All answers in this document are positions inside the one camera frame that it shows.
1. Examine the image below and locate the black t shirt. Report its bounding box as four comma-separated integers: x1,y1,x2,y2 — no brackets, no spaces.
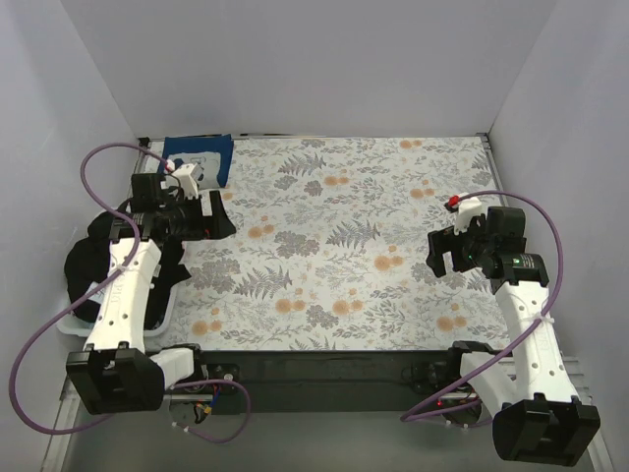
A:
64,212,191,329

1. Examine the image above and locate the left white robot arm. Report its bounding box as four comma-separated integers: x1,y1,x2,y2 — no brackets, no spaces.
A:
66,164,236,415

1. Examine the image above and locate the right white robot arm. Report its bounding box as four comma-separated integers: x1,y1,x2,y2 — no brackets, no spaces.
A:
427,198,600,467

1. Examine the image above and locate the folded blue printed t shirt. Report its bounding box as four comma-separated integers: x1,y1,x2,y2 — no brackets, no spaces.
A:
162,135,234,190

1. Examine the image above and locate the floral table cloth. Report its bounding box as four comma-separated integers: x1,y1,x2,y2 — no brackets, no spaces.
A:
146,137,508,350

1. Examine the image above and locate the white laundry basket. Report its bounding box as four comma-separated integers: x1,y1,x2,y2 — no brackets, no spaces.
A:
56,284,179,338

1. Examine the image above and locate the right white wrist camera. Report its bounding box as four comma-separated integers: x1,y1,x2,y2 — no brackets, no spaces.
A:
444,194,484,235

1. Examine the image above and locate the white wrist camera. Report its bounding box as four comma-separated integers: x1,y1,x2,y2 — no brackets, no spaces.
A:
162,159,202,200
444,194,484,235

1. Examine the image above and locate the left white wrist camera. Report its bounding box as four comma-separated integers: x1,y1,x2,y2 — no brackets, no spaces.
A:
162,159,202,200

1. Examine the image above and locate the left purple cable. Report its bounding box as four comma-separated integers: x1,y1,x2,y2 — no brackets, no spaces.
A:
9,141,252,444

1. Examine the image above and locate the purple cable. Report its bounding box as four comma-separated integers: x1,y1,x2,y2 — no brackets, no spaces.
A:
400,190,564,427
9,141,252,444

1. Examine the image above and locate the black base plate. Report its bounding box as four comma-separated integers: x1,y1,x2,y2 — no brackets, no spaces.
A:
200,344,465,413

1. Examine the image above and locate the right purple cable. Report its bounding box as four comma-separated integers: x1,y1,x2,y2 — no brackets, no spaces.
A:
400,190,564,427

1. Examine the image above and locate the aluminium frame rail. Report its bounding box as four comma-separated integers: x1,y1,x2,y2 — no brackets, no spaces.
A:
43,356,615,472

